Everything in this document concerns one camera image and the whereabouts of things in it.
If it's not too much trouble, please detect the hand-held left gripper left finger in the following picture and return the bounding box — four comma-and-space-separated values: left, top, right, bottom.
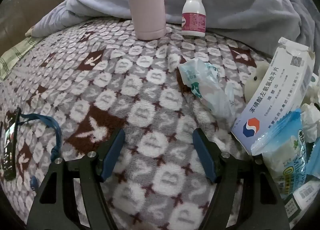
26, 128, 125, 230

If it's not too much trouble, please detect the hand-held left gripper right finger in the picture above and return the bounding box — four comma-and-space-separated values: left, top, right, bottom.
192, 128, 292, 230

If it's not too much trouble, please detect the clear plastic bag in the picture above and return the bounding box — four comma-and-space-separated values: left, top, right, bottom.
178, 58, 240, 121

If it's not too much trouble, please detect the small plush toy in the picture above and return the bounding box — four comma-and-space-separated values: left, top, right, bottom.
244, 63, 272, 104

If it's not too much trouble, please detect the white medicine box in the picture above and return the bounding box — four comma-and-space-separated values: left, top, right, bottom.
230, 37, 316, 156

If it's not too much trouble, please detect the printed fleece blanket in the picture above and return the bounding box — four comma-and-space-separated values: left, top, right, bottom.
0, 17, 273, 230

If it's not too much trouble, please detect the green striped sheet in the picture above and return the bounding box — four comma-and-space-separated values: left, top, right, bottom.
0, 36, 42, 82

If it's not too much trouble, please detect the pink thermos bottle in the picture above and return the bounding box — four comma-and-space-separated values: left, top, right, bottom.
128, 0, 166, 41

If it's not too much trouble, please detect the white pill bottle pink label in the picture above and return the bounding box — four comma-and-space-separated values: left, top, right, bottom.
181, 0, 206, 37

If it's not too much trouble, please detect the light blue duvet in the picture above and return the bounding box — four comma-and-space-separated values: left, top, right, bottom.
29, 0, 320, 76

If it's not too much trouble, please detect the blue lanyard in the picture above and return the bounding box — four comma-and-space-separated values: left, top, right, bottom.
19, 113, 63, 192

